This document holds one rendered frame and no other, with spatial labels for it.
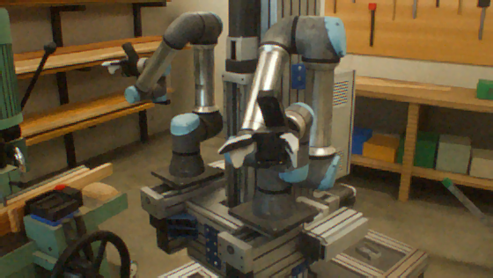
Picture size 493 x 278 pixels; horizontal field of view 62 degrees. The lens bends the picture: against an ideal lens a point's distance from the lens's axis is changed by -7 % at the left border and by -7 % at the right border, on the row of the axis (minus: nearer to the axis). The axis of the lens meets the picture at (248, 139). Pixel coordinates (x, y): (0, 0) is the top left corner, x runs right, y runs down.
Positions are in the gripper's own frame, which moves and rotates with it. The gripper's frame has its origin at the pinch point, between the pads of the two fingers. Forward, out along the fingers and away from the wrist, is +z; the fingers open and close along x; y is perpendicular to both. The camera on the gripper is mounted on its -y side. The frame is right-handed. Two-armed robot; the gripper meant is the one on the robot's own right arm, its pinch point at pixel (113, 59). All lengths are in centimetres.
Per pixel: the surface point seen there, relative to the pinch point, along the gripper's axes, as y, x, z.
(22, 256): 23, -100, -67
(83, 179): 22, -64, -49
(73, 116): 71, 57, 133
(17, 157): 8, -80, -42
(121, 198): 27, -61, -65
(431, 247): 139, 102, -143
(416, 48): 43, 238, -96
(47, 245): 21, -94, -73
